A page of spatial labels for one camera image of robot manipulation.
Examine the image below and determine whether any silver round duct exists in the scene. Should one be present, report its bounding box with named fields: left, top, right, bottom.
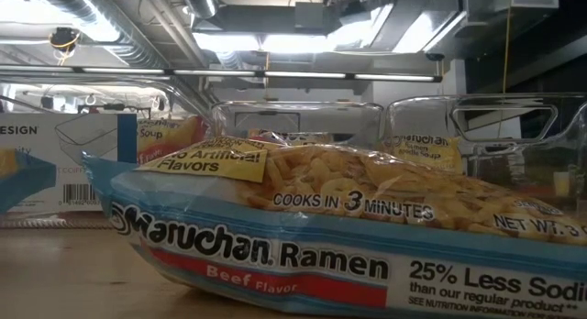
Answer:
left=25, top=0, right=169, bottom=69
left=182, top=0, right=220, bottom=20

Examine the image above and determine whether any grey ceiling box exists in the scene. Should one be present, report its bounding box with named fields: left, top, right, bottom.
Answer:
left=293, top=1, right=330, bottom=32

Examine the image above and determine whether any LED light bar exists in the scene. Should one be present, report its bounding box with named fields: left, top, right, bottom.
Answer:
left=0, top=65, right=444, bottom=84

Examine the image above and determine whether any silver rectangular duct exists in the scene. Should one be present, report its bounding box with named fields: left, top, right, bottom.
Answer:
left=327, top=0, right=560, bottom=54

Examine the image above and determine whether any yellow hanging cord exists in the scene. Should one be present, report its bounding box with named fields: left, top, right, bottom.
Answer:
left=502, top=0, right=513, bottom=94

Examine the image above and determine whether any clear plastic bin with label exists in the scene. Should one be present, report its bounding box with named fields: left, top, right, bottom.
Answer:
left=0, top=73, right=216, bottom=231

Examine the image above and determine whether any red Maruchan ramen pack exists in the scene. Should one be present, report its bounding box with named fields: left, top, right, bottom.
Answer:
left=136, top=115, right=211, bottom=167

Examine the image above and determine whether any black yellow ceiling reel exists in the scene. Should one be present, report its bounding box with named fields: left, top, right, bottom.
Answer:
left=48, top=27, right=82, bottom=66

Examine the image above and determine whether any yellow Maruchan ramen pack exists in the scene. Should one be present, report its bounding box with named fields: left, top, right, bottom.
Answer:
left=387, top=134, right=464, bottom=176

